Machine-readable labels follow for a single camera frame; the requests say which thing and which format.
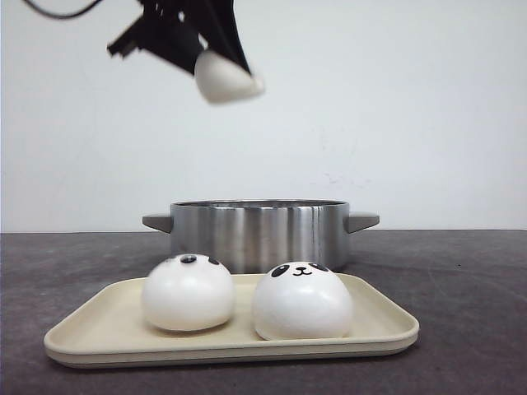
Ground stainless steel pot grey handles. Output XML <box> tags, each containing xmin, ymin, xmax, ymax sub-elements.
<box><xmin>142</xmin><ymin>199</ymin><xmax>380</xmax><ymax>274</ymax></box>

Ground black sleeved cable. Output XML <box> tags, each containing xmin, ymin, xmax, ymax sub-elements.
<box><xmin>22</xmin><ymin>0</ymin><xmax>102</xmax><ymax>19</ymax></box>

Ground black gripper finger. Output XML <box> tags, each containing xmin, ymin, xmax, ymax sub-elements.
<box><xmin>184</xmin><ymin>0</ymin><xmax>253</xmax><ymax>76</ymax></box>
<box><xmin>107</xmin><ymin>10</ymin><xmax>204</xmax><ymax>76</ymax></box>

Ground panda bun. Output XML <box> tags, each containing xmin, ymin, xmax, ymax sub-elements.
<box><xmin>194</xmin><ymin>49</ymin><xmax>265</xmax><ymax>105</ymax></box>
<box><xmin>252</xmin><ymin>261</ymin><xmax>354</xmax><ymax>340</ymax></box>
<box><xmin>142</xmin><ymin>253</ymin><xmax>236</xmax><ymax>332</ymax></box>

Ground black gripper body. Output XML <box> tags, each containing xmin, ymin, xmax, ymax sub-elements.
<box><xmin>139</xmin><ymin>0</ymin><xmax>234</xmax><ymax>19</ymax></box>

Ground beige rectangular tray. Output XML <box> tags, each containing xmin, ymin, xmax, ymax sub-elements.
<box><xmin>44</xmin><ymin>274</ymin><xmax>419</xmax><ymax>369</ymax></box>

